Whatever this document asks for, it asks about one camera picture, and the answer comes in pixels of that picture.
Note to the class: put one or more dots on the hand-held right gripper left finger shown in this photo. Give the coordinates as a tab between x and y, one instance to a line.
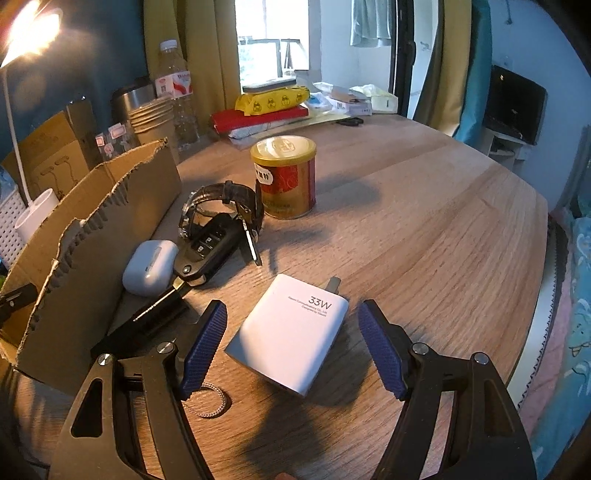
206	351

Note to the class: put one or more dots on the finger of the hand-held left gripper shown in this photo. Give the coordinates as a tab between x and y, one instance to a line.
14	302

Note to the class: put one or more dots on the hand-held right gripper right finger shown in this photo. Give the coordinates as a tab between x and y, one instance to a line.
380	351

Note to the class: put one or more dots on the black bar-shaped gadget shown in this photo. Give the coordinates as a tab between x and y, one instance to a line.
143	323

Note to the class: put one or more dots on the white wall charger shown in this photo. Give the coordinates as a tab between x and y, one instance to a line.
291	332

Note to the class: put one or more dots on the black car key fob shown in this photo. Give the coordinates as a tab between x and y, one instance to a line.
203	249

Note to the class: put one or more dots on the small black-head key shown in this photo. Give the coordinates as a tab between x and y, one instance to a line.
251	249

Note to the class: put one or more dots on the cardboard box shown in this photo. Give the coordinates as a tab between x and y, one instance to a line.
115	194

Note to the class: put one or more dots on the white woven plastic basket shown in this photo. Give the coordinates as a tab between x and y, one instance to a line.
9	221

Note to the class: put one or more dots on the white desk lamp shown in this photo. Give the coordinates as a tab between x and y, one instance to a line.
37	212

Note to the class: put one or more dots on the white earbuds case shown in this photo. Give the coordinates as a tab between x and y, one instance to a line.
147	267

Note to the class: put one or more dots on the brown lamp packaging carton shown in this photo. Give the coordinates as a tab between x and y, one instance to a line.
51	147

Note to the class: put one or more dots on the black wristwatch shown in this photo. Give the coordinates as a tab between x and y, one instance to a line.
221	191

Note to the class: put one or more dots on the gold and red can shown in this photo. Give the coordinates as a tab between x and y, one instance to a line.
284	184

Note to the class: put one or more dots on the glass jar with stickers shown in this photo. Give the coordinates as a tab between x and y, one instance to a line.
115	143

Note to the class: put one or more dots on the printed teal blanket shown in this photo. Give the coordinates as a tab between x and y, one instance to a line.
572	323

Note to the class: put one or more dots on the white flat packet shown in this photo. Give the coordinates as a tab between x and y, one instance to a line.
244	133

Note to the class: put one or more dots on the stack of brown paper cups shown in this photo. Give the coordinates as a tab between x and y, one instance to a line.
152	124

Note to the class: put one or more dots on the black scissors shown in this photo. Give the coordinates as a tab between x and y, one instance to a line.
353	121

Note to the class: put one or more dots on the stainless steel tumbler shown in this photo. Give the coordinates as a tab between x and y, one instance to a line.
131	99

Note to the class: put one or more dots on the red flat box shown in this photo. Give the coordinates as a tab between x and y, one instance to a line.
240	119

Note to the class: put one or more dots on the clear plastic water bottle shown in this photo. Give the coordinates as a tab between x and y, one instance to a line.
182	115

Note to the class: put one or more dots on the white monitor stand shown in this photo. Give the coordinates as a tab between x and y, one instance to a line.
505	150

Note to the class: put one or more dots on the white small carton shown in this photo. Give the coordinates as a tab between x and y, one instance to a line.
358	107

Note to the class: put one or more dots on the yellow printed packet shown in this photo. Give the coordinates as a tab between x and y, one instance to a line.
268	101

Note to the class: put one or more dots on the grey flat device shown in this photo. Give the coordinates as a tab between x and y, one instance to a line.
268	84

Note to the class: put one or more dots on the black monitor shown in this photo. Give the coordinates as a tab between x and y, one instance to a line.
512	101

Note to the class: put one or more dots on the yellow curtain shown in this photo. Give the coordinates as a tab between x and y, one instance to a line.
443	69
207	46

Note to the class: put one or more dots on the teal curtain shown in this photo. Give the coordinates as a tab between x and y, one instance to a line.
475	69

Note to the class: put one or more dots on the balcony railing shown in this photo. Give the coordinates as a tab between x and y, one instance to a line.
279	55

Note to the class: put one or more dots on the hanging grey garment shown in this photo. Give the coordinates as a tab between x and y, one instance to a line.
369	23

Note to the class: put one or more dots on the black sliding door frame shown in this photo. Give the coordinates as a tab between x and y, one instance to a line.
404	46

